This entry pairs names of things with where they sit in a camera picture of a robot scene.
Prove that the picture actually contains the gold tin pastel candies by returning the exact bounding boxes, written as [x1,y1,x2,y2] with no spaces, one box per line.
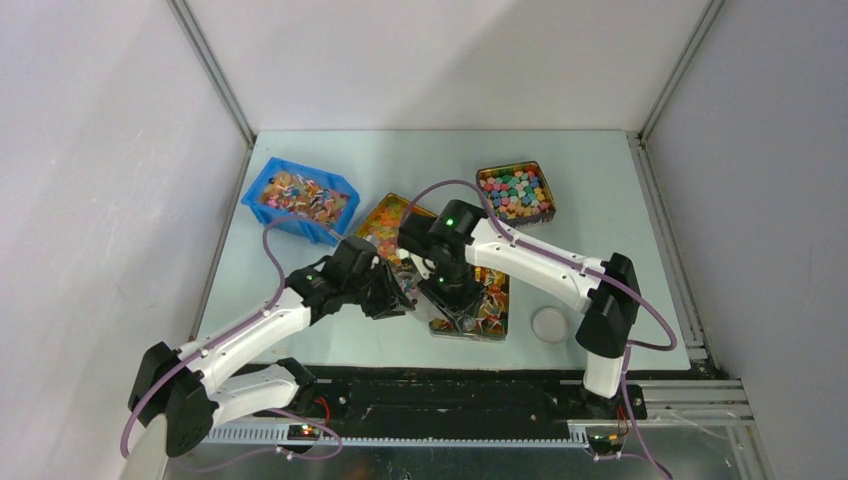
[476,161,557,228]

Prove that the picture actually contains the blue plastic candy bin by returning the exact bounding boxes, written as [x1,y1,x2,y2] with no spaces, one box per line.
[241,157,360,246]

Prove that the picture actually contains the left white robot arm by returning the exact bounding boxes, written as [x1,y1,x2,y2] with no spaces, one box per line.
[129,237,415,458]

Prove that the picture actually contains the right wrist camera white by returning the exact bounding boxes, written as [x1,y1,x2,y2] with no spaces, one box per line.
[396,247,431,279]

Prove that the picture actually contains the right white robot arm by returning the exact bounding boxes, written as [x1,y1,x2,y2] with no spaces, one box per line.
[397,200,640,418]

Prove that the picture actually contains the gold tin with lollipops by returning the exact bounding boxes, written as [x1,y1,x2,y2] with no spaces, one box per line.
[430,267,510,342]

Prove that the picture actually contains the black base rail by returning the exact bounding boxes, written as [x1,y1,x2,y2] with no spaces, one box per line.
[182,360,637,442]

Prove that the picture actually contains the gold tin orange gummies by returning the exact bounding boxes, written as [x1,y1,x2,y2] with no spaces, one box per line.
[354,193,409,266]

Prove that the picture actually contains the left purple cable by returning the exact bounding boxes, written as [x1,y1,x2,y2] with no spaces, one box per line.
[119,215,346,460]

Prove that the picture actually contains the white jar lid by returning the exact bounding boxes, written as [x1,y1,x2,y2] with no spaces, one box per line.
[531,306,570,344]

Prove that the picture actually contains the clear plastic jar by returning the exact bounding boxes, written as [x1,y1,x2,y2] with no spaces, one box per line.
[391,259,430,322]

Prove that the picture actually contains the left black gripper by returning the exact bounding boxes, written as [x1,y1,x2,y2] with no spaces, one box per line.
[344,260,415,320]

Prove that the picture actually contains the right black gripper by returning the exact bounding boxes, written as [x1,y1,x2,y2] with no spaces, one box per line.
[418,261,486,334]

